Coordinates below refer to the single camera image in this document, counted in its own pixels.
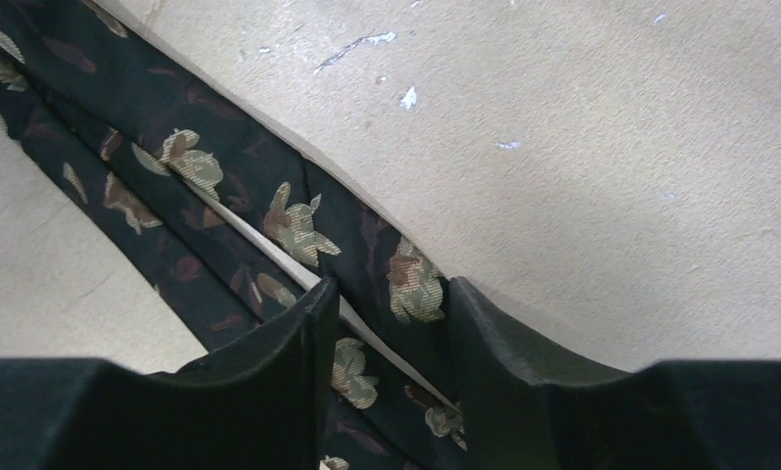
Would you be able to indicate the black floral tie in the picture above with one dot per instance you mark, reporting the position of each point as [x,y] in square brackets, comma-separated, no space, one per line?
[172,172]

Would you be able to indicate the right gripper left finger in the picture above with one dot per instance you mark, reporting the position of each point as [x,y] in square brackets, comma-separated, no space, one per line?
[260,402]

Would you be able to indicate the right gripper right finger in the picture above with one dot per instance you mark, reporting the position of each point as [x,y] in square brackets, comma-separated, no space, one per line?
[529,403]

